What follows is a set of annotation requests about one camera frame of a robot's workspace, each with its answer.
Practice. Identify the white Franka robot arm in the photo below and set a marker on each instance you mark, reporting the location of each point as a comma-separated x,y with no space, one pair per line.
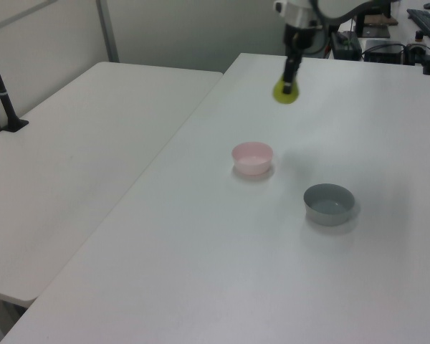
297,10

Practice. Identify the dark laptop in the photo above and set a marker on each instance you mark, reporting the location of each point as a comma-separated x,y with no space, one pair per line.
375,31

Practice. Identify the pink bowl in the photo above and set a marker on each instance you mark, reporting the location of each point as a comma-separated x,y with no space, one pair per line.
252,166

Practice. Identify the green pear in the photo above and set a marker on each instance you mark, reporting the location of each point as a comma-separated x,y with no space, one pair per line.
282,98

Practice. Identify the white side table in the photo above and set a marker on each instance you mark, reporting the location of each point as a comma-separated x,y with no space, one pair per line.
86,150

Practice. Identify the black controller box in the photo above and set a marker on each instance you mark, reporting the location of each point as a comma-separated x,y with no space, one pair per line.
385,52

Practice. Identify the grey partition frame post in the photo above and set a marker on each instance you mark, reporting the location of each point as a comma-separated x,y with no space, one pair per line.
107,30

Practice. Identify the black keyboard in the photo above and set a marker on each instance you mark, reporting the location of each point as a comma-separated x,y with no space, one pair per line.
424,19

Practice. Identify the grey bowl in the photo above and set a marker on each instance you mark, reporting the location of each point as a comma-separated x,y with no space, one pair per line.
326,215

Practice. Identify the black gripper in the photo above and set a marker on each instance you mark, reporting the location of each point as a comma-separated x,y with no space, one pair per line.
299,39

